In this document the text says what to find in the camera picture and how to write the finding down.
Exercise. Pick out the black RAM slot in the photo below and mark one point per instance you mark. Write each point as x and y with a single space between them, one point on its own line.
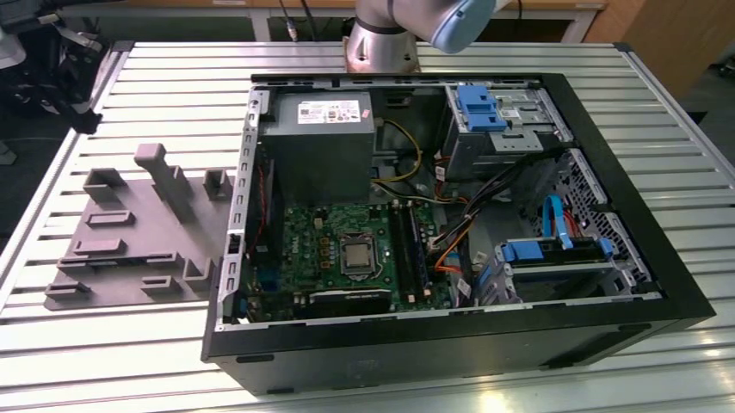
404 254

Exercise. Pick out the grey power supply unit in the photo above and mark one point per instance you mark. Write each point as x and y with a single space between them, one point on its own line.
316 163

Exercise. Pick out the metal drive cage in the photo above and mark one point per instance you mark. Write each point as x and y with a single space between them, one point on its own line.
522 144

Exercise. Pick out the grey parts rack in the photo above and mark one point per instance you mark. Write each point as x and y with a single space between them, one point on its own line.
117 281

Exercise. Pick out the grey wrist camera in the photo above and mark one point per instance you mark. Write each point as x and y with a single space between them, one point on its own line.
11 51

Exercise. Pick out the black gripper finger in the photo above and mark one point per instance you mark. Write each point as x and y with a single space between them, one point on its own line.
80 86

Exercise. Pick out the black graphics card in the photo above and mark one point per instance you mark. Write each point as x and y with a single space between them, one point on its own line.
344 305

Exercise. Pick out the metal disk bay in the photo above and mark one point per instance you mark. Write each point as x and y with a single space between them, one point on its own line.
563 269

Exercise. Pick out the hard disk in blue carrier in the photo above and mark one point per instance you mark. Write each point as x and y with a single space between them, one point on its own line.
522 251

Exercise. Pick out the silver CPU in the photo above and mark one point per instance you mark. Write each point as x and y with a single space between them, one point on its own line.
358 256

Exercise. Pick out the blue plastic drive bracket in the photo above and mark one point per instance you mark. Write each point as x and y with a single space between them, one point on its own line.
476 107

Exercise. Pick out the metal locking lever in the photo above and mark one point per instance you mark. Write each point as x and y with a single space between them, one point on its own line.
380 269

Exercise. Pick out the blue expansion slot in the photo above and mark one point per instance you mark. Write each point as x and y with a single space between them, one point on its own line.
267 281

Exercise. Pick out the black PC case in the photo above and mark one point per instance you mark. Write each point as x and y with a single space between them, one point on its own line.
459 353

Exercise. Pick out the brown wooden cabinet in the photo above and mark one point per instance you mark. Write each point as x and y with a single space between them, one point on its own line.
671 38

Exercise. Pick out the green motherboard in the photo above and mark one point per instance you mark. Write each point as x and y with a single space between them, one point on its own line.
299 219

